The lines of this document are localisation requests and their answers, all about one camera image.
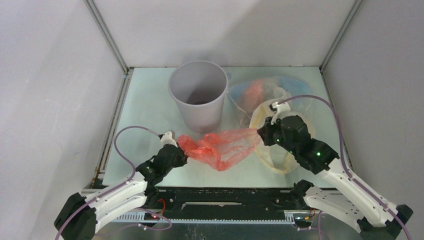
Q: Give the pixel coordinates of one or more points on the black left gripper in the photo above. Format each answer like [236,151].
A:
[182,157]

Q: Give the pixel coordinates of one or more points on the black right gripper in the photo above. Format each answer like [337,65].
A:
[268,135]

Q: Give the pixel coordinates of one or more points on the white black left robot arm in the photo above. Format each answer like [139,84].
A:
[82,217]

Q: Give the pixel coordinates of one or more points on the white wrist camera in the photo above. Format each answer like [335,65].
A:
[277,109]
[168,138]

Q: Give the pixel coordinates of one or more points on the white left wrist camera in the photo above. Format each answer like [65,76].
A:
[168,138]

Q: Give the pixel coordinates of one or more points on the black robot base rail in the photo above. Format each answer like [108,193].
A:
[223,204]

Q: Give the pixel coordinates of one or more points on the right aluminium frame post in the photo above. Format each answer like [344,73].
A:
[355,8]

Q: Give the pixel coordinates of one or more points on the left aluminium frame post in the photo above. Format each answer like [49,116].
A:
[107,35]

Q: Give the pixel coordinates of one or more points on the yellow translucent trash bag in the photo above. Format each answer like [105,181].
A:
[274,157]

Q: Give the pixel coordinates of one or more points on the grey plastic trash bin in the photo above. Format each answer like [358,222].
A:
[199,89]

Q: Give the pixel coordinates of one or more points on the aluminium frame post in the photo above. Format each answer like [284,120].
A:
[107,35]
[355,8]

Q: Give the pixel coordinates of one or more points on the white translucent bag of bags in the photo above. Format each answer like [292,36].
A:
[245,97]

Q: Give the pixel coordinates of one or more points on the red translucent trash bag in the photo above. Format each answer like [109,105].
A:
[221,150]

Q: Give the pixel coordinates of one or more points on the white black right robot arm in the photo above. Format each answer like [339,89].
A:
[362,208]

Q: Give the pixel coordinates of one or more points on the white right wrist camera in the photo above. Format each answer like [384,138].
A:
[277,109]

